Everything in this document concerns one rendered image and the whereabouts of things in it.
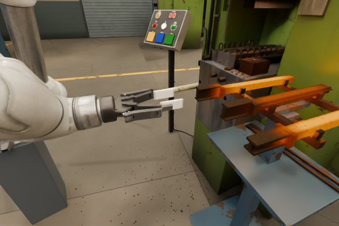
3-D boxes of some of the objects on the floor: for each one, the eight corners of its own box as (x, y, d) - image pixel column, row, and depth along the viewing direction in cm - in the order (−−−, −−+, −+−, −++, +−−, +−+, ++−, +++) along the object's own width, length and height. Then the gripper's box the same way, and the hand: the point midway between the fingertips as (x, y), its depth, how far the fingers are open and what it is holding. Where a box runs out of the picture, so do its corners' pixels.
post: (169, 132, 182) (170, 26, 130) (168, 130, 185) (168, 26, 133) (173, 131, 183) (174, 26, 131) (171, 129, 187) (172, 26, 135)
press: (156, 51, 537) (152, -71, 398) (151, 44, 642) (146, -54, 503) (217, 47, 584) (232, -63, 444) (203, 41, 689) (211, -49, 549)
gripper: (103, 104, 56) (168, 94, 62) (102, 144, 39) (190, 124, 46) (99, 84, 52) (168, 75, 59) (96, 119, 36) (192, 102, 42)
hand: (169, 99), depth 52 cm, fingers open, 7 cm apart
